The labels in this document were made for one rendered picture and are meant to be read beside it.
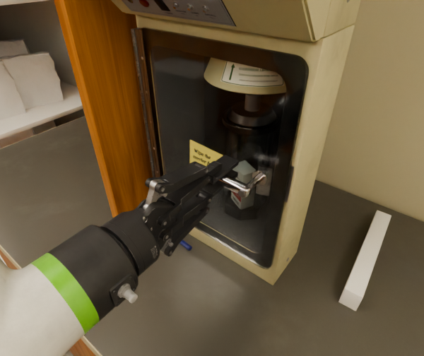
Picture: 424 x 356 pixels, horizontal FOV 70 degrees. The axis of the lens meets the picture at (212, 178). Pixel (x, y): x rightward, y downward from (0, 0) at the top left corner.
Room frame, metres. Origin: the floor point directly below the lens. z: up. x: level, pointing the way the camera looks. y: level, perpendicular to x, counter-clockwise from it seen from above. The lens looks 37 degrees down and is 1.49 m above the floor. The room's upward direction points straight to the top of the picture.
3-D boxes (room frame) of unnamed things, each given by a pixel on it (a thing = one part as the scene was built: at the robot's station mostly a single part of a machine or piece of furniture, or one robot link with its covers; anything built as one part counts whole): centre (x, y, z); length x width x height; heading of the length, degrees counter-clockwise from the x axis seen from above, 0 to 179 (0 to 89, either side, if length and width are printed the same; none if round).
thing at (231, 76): (0.46, 0.01, 1.19); 0.30 x 0.01 x 0.40; 52
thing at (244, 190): (0.39, -0.03, 1.20); 0.10 x 0.05 x 0.03; 52
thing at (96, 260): (0.21, 0.13, 1.20); 0.12 x 0.06 x 0.09; 52
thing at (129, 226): (0.27, 0.09, 1.20); 0.09 x 0.07 x 0.08; 142
